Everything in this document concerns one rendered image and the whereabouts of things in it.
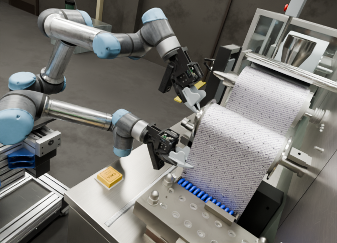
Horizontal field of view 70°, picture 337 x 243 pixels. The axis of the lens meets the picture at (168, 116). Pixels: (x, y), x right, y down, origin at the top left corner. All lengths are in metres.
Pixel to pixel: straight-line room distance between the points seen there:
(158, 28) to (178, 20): 4.26
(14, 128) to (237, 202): 0.73
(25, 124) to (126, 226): 0.46
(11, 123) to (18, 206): 1.04
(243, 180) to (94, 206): 0.51
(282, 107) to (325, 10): 3.80
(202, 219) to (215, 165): 0.17
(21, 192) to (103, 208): 1.07
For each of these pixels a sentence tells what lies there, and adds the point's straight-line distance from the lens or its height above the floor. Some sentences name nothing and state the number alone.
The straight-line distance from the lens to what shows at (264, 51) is 1.72.
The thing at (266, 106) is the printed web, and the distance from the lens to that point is 0.93.
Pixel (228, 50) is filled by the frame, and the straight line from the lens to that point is 1.03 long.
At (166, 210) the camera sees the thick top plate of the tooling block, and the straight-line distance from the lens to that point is 0.78.
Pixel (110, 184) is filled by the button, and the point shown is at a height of 0.92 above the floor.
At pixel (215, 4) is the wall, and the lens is 4.83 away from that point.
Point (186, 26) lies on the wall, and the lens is 5.00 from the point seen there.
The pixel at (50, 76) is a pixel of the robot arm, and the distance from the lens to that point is 1.38.
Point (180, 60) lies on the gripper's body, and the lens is 0.79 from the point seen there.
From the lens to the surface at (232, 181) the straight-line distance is 0.80.
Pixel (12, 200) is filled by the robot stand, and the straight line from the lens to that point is 1.88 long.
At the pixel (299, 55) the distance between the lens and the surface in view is 1.37.
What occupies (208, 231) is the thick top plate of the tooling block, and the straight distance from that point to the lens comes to 0.78.
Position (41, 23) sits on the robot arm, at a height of 1.37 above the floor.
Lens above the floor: 1.62
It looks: 29 degrees down
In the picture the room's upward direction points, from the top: 16 degrees clockwise
